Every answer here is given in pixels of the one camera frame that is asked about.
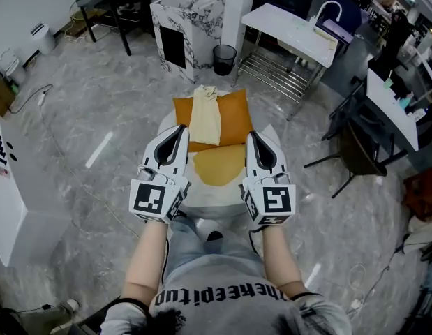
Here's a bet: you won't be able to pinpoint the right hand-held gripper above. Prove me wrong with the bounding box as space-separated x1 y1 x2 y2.
239 129 297 230

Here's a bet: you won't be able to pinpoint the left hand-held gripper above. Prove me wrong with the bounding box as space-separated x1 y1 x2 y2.
128 124 192 225

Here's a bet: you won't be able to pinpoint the pale yellow cloth garment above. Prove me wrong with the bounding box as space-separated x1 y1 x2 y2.
189 84 223 146

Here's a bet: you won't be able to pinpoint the person's left forearm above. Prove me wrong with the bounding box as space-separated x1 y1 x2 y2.
123 220 173 299

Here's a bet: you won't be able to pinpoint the person's right forearm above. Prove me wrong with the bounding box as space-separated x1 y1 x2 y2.
259 225 311 298

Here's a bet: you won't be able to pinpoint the orange cushion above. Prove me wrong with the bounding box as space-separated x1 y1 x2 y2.
172 89 255 153

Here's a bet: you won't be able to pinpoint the white egg-shaped pouf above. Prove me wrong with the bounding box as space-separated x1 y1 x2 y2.
158 112 283 221

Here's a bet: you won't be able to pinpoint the person's blue jeans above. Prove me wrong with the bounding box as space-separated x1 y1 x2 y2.
165 216 267 281

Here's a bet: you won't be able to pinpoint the black chair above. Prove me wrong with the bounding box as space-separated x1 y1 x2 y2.
304 78 410 199

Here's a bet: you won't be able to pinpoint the black mesh wastebasket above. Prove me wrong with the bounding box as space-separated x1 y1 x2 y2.
212 44 238 77

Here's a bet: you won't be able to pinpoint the white marble-pattern cabinet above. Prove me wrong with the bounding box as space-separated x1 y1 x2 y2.
149 0 226 84

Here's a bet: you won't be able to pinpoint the white counter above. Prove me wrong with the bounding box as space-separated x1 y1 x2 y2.
0 114 73 268

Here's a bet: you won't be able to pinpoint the white desk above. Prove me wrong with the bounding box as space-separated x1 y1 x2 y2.
366 68 421 152

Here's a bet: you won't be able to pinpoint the white sink table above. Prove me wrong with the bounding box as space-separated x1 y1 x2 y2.
232 1 342 121

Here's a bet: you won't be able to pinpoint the white curved faucet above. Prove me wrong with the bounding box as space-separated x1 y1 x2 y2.
308 0 343 29

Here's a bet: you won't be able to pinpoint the reddish brown box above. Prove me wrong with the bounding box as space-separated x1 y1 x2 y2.
402 165 432 223

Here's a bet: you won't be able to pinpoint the purple chair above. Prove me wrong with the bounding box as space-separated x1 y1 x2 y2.
322 0 371 47

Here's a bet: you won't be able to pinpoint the black table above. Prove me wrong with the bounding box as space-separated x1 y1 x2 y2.
75 0 156 57

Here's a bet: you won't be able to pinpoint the white bucket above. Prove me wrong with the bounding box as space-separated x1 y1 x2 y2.
0 49 27 85

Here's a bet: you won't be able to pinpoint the cardboard box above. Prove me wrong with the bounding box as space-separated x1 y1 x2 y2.
0 71 16 118

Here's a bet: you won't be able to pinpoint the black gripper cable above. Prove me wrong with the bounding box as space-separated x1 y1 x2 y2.
161 237 171 285
248 227 264 254

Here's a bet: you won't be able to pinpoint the black cable with adapter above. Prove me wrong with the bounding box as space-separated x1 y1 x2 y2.
346 234 417 322

